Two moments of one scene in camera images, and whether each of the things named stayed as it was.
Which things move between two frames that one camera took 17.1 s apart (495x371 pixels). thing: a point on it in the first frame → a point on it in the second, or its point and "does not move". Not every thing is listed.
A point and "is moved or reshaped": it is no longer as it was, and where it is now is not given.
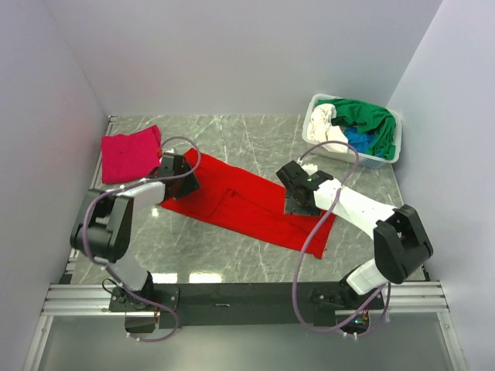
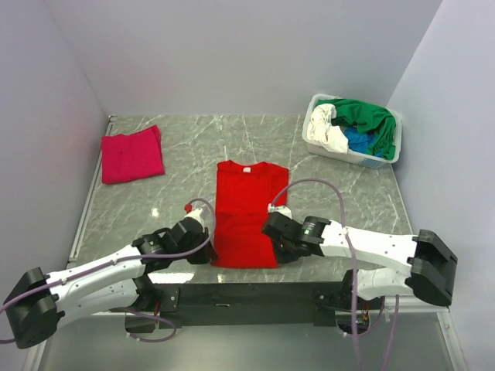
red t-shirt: x=252 y=208 is moved or reshaped
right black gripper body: x=291 y=205 → x=285 y=253
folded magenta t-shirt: x=130 y=158 does not move
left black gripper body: x=186 y=185 → x=200 y=256
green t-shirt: x=368 y=118 does not move
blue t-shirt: x=362 y=141 does not move
